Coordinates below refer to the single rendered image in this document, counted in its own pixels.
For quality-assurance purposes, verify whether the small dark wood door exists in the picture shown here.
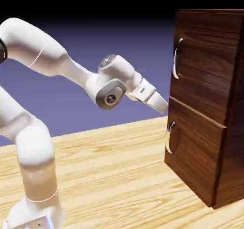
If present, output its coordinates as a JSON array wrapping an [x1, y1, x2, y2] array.
[[164, 97, 227, 208]]

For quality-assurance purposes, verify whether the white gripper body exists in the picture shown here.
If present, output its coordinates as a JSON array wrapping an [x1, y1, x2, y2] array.
[[145, 91, 169, 114]]

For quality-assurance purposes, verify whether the long curved metal handle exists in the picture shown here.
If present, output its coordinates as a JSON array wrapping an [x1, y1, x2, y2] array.
[[172, 38, 184, 80]]

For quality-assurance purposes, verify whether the large dark wood door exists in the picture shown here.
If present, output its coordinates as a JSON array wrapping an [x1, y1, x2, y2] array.
[[169, 10, 244, 127]]

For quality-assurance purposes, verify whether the dark wood cabinet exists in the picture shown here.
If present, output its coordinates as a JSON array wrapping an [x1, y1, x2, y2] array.
[[164, 9, 244, 210]]

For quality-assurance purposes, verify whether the short curved metal handle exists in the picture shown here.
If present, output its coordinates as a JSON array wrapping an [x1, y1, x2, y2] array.
[[165, 121, 176, 154]]

